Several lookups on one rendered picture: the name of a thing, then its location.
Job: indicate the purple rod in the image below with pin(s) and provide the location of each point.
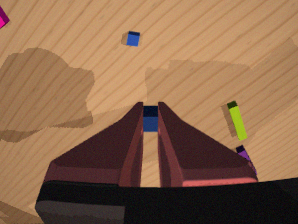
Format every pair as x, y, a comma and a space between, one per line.
241, 151

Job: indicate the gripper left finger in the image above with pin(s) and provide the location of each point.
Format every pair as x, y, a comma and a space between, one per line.
113, 155

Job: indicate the small blue block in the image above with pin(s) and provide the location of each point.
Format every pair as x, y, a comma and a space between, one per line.
150, 118
133, 38

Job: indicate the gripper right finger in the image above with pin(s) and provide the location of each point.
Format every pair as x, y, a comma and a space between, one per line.
196, 159

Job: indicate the small magenta block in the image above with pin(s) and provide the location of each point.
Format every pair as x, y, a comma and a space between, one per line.
3, 18

